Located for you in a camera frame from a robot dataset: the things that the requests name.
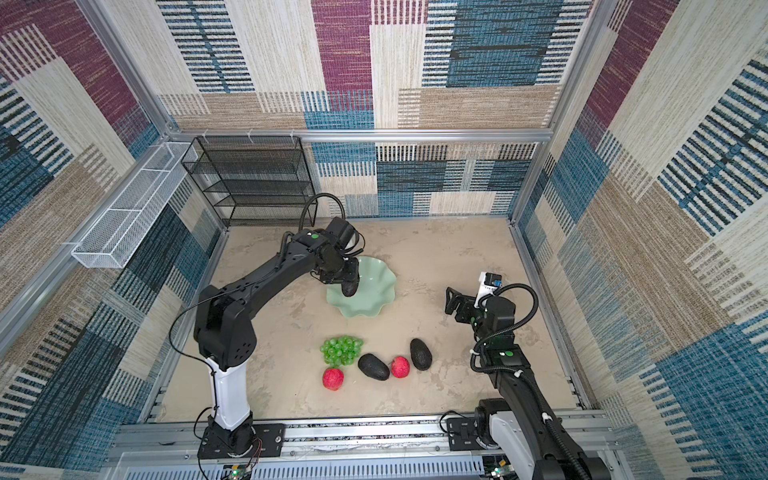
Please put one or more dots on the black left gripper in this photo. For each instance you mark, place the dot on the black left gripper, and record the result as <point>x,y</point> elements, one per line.
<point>353,274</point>

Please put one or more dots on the black wire shelf rack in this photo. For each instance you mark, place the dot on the black wire shelf rack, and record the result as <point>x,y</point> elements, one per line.
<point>251,180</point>

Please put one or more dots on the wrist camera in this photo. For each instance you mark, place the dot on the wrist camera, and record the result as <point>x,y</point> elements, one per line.
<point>489,282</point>
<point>341,232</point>

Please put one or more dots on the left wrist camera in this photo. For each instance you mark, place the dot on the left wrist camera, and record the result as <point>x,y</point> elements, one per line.
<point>341,232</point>

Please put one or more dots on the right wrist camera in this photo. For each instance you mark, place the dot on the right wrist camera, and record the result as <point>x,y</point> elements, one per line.
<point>489,282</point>

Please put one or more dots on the red fake fruit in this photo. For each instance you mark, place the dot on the red fake fruit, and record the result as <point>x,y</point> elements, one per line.
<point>400,367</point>
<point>333,379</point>

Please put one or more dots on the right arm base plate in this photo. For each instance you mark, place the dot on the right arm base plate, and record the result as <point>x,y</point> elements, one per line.
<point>462,433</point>

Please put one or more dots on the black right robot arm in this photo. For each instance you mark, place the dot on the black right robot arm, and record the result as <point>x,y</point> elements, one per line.
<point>495,353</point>

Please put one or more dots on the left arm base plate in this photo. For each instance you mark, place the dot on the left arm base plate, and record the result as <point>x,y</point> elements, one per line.
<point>264,441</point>

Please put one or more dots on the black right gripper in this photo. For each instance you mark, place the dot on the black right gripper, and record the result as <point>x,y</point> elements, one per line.
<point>467,303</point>

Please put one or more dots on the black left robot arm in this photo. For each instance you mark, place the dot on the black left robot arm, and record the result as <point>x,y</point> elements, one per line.
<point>225,335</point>

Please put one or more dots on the white mesh wall basket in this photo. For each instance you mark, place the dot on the white mesh wall basket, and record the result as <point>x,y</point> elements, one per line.
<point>116,235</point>

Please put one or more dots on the dark fake avocado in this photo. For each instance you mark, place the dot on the dark fake avocado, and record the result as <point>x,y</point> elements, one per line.
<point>349,285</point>
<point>421,355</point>
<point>372,367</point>

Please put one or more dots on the light green scalloped bowl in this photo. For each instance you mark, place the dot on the light green scalloped bowl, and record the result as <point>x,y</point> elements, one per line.
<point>376,289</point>

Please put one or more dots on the aluminium mounting rail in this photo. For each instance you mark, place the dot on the aluminium mounting rail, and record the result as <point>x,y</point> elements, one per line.
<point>377,447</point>

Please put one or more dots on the green fake grape bunch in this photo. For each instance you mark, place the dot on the green fake grape bunch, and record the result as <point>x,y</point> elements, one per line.
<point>341,351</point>

